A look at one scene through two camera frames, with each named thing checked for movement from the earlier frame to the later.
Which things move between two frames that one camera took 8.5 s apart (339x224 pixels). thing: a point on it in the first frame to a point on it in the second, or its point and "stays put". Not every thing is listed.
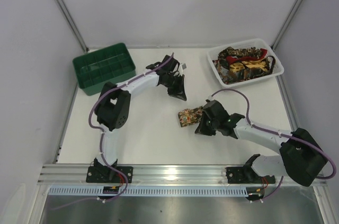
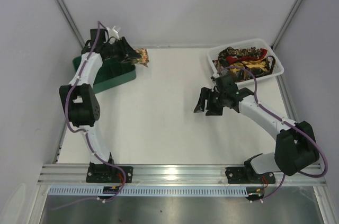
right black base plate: (246, 175) stays put
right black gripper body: (207, 117) to (213, 101)
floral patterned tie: (188, 116) to (144, 59)
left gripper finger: (176, 89) to (126, 59)
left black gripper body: (174, 81) to (123, 50)
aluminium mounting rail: (146, 175) stays put
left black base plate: (108, 175) stays put
